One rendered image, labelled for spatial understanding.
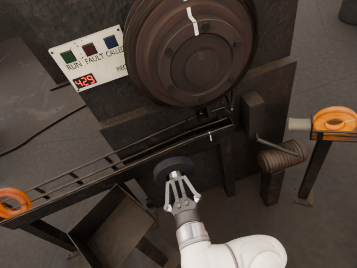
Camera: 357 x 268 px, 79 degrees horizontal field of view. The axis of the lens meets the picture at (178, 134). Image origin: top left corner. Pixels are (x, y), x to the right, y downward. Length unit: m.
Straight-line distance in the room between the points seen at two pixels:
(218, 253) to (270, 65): 0.83
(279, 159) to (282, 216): 0.52
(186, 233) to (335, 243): 1.12
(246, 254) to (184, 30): 0.61
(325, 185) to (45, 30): 1.73
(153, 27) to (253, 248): 0.67
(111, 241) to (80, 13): 0.87
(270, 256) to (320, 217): 1.03
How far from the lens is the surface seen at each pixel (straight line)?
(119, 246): 1.04
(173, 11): 0.69
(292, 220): 1.62
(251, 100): 1.05
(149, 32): 0.71
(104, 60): 0.90
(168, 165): 0.74
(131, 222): 1.04
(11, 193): 1.41
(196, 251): 0.64
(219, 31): 0.69
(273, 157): 1.18
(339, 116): 1.09
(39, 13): 0.90
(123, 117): 1.04
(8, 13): 3.56
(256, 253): 0.66
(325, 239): 1.63
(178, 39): 0.66
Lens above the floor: 1.49
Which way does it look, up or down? 46 degrees down
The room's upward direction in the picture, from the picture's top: 19 degrees counter-clockwise
